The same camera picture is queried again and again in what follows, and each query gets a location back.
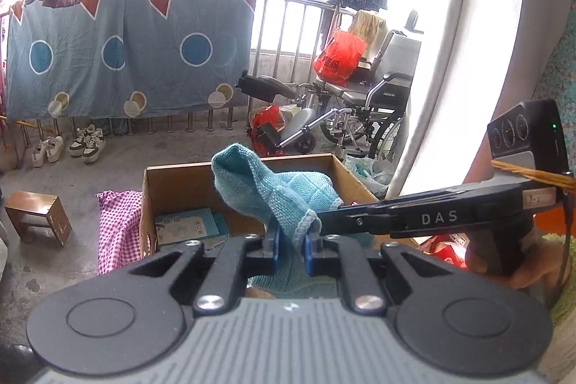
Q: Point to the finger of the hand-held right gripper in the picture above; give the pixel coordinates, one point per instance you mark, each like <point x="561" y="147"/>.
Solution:
<point x="360" y="223"/>
<point x="432" y="193"/>

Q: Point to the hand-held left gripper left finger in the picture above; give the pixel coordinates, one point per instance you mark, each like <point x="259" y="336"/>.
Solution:
<point x="275" y="251"/>

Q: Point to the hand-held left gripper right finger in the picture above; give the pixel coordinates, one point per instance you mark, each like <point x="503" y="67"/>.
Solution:
<point x="309" y="253"/>

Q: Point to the blue knitted cloth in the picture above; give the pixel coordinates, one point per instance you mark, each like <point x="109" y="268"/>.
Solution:
<point x="265" y="190"/>

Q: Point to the large cardboard box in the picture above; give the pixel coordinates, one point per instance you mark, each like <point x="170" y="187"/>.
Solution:
<point x="189" y="186"/>

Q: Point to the person's right hand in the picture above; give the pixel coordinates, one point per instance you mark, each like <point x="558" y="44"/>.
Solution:
<point x="542" y="269"/>

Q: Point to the white and green plastic bag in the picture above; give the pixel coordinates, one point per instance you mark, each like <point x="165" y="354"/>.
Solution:
<point x="371" y="175"/>

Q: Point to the red gift bag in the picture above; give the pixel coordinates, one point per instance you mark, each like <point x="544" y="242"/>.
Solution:
<point x="447" y="251"/>

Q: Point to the pale blue product box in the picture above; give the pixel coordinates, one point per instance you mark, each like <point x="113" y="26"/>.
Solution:
<point x="189" y="226"/>

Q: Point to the folding wheelchair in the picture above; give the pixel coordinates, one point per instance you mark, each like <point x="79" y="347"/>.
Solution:
<point x="382" y="89"/>

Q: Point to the small red plastic bag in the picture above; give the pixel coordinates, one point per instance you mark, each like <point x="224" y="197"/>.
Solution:
<point x="267" y="116"/>

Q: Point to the pink checked cloth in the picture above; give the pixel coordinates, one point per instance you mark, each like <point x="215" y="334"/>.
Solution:
<point x="119" y="231"/>

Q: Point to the yellow towel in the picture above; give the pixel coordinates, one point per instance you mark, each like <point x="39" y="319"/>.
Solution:
<point x="366" y="26"/>

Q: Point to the metal window railing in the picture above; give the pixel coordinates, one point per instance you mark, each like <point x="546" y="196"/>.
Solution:
<point x="288" y="33"/>

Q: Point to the olive and white sneaker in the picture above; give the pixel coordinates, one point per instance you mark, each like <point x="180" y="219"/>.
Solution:
<point x="78" y="143"/>
<point x="94" y="150"/>

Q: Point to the blue printed bed sheet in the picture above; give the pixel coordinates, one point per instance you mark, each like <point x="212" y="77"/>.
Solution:
<point x="144" y="69"/>

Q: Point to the small wooden stool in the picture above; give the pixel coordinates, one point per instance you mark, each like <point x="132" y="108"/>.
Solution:
<point x="36" y="213"/>

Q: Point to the floral teal wall cloth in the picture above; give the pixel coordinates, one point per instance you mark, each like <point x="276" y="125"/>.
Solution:
<point x="560" y="69"/>

